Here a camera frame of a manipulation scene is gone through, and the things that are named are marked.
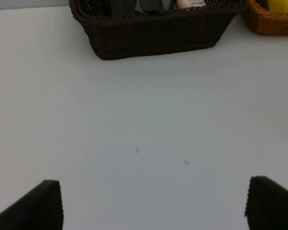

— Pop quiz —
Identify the yellow lemon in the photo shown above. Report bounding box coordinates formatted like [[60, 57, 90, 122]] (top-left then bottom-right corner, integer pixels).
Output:
[[267, 0, 288, 13]]

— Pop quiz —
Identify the black pump dispenser bottle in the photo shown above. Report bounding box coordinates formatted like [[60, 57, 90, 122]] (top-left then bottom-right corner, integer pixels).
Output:
[[109, 0, 175, 17]]

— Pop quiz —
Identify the pink bottle white cap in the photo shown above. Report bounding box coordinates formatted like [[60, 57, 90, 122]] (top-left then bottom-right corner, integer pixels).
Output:
[[176, 0, 206, 9]]

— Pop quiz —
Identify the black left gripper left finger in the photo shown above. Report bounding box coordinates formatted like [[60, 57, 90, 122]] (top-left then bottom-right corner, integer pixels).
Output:
[[0, 180, 64, 230]]

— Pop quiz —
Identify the orange wicker basket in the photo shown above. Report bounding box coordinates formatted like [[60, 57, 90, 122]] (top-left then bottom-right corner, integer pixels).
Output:
[[241, 0, 288, 36]]

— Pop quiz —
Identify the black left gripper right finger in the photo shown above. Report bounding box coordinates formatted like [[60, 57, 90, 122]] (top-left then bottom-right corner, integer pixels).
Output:
[[244, 176, 288, 230]]

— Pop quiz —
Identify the dark brown wicker basket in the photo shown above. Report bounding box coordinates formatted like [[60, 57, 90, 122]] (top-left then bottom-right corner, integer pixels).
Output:
[[69, 0, 247, 60]]

